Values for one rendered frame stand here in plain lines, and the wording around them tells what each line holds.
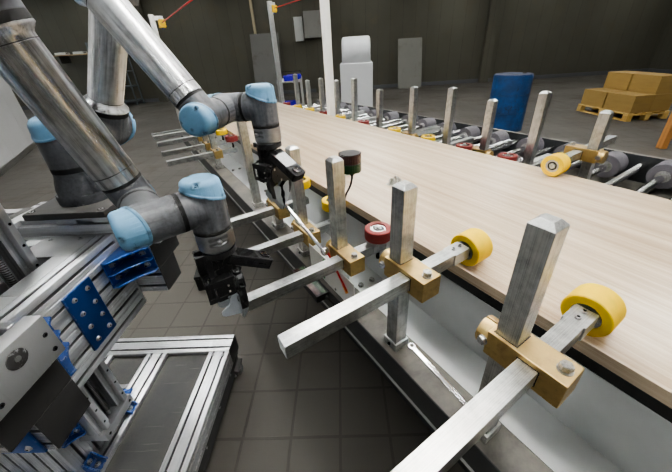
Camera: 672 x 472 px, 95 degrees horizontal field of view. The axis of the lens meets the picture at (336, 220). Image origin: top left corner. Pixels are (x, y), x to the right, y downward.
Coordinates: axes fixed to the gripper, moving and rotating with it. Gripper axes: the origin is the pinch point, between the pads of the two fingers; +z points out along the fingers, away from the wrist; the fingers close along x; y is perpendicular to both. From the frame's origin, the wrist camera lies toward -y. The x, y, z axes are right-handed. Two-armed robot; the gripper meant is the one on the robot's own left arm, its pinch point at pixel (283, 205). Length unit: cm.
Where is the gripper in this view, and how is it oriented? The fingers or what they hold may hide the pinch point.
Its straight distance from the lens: 98.5
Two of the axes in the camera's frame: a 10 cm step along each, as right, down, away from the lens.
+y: -8.0, -2.6, 5.5
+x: -6.0, 4.2, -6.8
